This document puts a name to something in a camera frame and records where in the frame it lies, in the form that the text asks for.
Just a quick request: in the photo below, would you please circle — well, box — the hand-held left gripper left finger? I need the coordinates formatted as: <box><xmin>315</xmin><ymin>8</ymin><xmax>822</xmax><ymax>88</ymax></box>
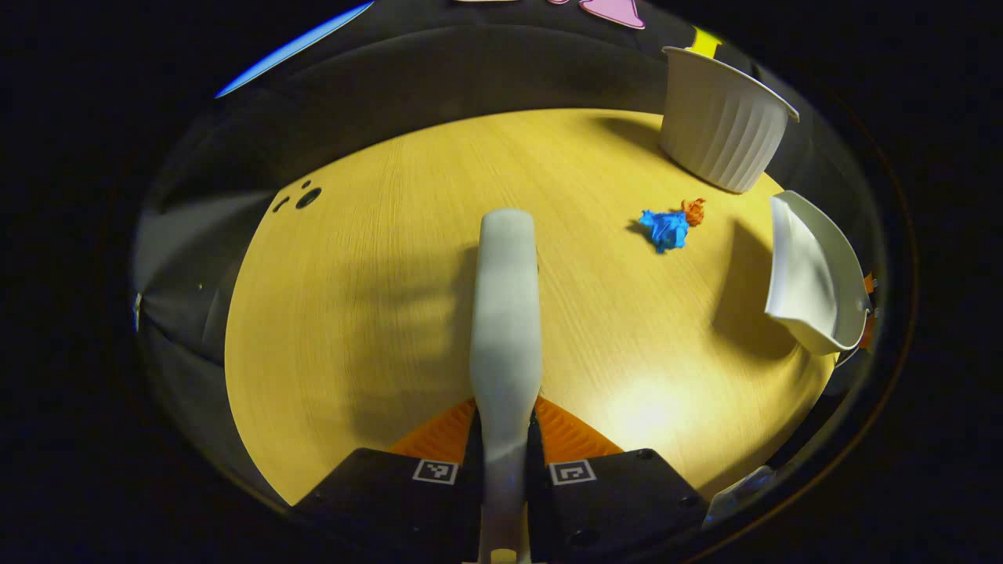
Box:
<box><xmin>291</xmin><ymin>398</ymin><xmax>482</xmax><ymax>564</ymax></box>

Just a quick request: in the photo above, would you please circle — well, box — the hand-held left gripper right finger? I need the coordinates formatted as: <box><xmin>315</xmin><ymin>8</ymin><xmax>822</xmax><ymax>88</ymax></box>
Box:
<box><xmin>529</xmin><ymin>396</ymin><xmax>704</xmax><ymax>564</ymax></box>

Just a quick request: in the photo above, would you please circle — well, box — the white dustpan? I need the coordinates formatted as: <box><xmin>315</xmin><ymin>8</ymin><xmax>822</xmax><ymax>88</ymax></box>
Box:
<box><xmin>764</xmin><ymin>190</ymin><xmax>871</xmax><ymax>357</ymax></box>

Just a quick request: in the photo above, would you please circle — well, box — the small white broom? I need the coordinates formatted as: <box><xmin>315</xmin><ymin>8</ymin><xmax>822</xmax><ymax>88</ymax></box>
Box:
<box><xmin>469</xmin><ymin>208</ymin><xmax>544</xmax><ymax>564</ymax></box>

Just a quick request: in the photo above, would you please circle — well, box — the blue paper trash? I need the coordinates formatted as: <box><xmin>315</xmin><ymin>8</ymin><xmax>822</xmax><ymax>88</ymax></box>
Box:
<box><xmin>638</xmin><ymin>208</ymin><xmax>690</xmax><ymax>255</ymax></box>

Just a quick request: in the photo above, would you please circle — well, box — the white ribbed garbage bin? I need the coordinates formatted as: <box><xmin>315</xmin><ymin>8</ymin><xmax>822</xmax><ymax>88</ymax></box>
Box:
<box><xmin>658</xmin><ymin>45</ymin><xmax>801</xmax><ymax>194</ymax></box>

